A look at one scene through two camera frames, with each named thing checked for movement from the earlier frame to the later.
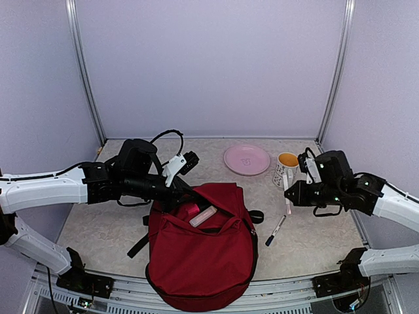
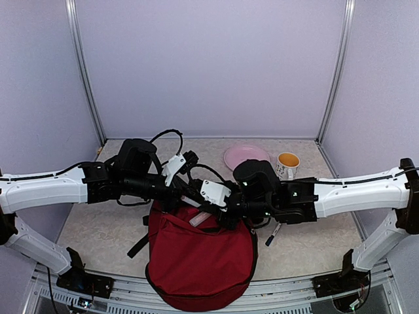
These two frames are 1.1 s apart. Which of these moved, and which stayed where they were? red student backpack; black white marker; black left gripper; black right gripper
Moved: black right gripper
Stayed: black white marker; black left gripper; red student backpack
